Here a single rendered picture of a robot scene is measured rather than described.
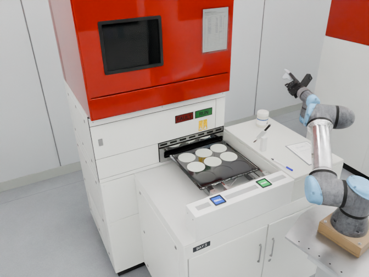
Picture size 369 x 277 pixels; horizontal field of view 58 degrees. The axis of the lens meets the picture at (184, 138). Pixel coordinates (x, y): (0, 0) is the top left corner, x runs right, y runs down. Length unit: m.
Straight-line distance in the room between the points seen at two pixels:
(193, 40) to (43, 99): 1.83
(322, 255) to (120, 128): 1.13
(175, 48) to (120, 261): 1.41
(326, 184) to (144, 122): 0.96
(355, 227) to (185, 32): 1.17
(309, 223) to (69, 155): 2.48
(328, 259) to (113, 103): 1.18
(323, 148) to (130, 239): 1.31
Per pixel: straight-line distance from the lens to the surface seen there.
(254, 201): 1.60
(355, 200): 1.52
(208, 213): 1.46
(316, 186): 1.47
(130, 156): 1.89
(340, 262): 1.58
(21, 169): 3.51
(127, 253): 2.33
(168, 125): 1.90
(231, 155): 1.95
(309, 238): 1.63
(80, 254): 2.71
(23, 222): 3.15
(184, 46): 1.74
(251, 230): 1.72
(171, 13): 1.68
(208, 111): 2.00
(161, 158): 1.97
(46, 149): 3.43
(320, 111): 1.72
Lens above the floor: 1.93
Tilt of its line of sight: 29 degrees down
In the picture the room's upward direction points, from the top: 1 degrees counter-clockwise
